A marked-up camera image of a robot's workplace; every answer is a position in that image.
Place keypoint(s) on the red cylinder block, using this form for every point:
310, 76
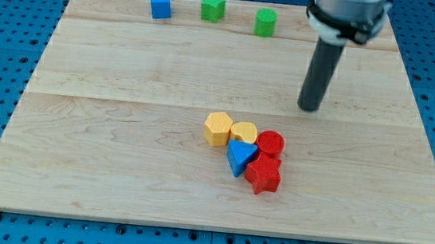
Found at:
271, 143

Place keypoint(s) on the yellow hexagon block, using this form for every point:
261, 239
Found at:
217, 127

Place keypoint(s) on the yellow heart block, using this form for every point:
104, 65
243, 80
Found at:
244, 131

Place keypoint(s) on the blue triangle block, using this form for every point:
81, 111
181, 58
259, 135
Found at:
239, 154

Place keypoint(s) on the red star block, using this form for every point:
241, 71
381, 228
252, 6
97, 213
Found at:
263, 173

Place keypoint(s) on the wooden board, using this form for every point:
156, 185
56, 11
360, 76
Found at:
110, 128

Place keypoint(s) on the green cylinder block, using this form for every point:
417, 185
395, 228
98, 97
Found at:
265, 22

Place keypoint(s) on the green star block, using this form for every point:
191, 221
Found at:
212, 10

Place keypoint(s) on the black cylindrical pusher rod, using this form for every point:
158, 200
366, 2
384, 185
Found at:
323, 64

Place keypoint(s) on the blue cube block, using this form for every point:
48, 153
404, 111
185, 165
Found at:
160, 9

